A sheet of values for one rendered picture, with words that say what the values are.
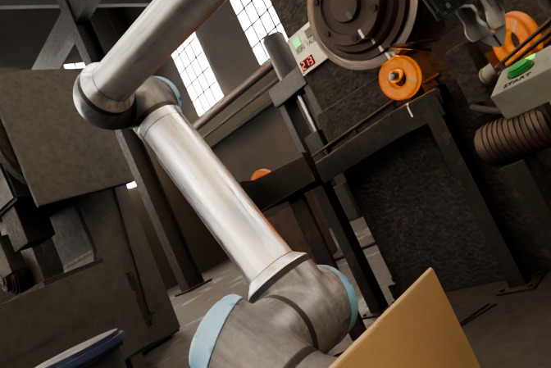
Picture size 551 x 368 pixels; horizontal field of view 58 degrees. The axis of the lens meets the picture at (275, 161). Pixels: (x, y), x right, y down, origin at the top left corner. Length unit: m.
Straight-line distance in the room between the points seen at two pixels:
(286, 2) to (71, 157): 2.21
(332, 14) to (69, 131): 2.63
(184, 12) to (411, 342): 0.61
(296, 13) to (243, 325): 1.66
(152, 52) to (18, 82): 3.17
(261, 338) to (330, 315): 0.17
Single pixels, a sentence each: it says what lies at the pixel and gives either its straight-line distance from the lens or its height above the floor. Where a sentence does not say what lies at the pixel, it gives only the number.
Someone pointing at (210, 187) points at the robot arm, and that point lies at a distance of 1.02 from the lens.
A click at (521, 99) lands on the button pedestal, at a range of 0.87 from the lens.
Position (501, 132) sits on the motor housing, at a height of 0.50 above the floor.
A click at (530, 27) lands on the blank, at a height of 0.71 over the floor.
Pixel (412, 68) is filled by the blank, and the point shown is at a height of 0.81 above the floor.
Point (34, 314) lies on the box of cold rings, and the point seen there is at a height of 0.61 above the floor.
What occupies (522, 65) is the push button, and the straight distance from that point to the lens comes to 0.90.
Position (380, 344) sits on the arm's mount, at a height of 0.35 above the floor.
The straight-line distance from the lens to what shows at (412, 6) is 1.78.
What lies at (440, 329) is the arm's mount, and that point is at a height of 0.29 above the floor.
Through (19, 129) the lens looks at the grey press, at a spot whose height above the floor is 1.82.
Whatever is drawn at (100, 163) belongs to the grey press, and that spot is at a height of 1.46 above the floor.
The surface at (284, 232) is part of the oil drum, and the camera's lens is 4.51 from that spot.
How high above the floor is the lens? 0.55
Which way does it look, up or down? 6 degrees up
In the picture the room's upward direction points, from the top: 25 degrees counter-clockwise
